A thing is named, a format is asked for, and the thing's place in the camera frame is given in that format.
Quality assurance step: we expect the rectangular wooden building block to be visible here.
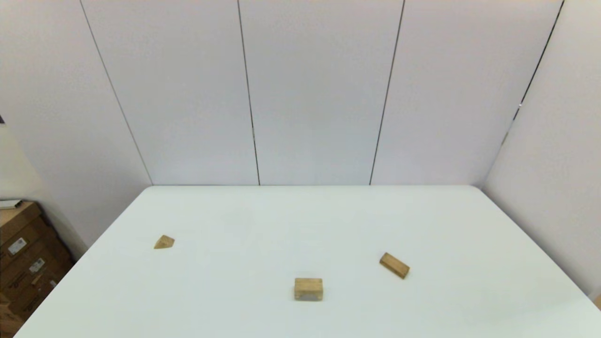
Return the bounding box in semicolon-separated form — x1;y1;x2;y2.
379;252;410;280

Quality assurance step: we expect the large labelled cardboard box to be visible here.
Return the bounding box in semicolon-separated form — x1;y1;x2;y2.
0;202;76;322

